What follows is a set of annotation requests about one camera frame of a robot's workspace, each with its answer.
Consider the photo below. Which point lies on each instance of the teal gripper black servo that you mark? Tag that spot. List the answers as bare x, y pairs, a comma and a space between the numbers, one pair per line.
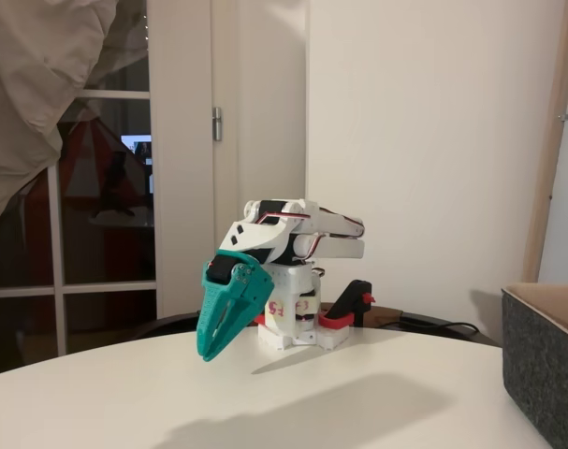
227, 299

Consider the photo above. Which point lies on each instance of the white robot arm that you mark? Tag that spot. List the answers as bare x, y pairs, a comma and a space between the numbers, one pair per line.
330, 245

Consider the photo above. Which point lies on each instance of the grey felt box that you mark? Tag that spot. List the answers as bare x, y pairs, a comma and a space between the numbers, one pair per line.
541, 365

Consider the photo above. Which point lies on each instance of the dark brown wooden chair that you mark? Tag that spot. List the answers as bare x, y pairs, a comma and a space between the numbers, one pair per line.
171, 323

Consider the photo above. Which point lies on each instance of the black clamp red trigger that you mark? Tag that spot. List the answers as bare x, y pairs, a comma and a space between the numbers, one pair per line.
353, 299

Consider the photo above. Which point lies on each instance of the white glass door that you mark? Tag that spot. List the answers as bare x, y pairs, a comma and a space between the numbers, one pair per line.
180, 187

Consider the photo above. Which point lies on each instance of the silver door hinge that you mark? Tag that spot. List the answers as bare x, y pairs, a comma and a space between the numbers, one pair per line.
216, 124

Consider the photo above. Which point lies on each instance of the beige crumpled curtain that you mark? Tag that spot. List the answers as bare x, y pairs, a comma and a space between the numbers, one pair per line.
26, 93

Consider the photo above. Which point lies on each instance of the light wooden frame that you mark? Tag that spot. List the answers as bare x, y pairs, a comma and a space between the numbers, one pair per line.
548, 163

